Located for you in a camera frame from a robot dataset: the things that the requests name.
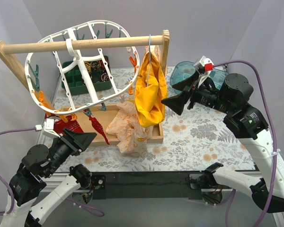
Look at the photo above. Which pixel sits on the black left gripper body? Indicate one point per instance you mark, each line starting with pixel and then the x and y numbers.
pixel 69 144

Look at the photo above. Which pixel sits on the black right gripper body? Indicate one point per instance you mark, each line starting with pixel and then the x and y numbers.
pixel 192 93

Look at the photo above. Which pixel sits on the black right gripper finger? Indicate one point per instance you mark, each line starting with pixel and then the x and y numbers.
pixel 176 103
pixel 186 85

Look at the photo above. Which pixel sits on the red christmas sock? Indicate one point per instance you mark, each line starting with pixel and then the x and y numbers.
pixel 71 124
pixel 96 125

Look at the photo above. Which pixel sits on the white clip sock hanger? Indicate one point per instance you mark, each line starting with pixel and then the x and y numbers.
pixel 83 31

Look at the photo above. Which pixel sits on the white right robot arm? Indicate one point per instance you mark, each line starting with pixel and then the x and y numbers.
pixel 247 124

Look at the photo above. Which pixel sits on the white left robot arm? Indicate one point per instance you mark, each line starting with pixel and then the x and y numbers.
pixel 41 162

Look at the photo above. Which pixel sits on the teal transparent plastic bin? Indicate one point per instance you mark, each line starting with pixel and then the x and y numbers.
pixel 186 69

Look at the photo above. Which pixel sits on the wooden clothes rack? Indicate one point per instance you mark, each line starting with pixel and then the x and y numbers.
pixel 17 58

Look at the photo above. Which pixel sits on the yellow garment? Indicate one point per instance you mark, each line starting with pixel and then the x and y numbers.
pixel 149 108

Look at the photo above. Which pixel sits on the white orange patterned cloth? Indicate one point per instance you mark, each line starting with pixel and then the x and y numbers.
pixel 126 127

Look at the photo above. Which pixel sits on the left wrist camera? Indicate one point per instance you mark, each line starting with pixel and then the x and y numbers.
pixel 47 129

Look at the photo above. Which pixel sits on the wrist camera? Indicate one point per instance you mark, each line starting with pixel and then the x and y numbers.
pixel 204 67
pixel 47 129

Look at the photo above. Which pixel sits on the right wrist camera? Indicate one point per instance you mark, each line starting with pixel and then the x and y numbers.
pixel 204 67

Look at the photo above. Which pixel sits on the blue wire hanger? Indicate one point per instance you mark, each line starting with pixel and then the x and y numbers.
pixel 149 65

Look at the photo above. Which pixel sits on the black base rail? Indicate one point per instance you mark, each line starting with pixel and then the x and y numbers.
pixel 134 185

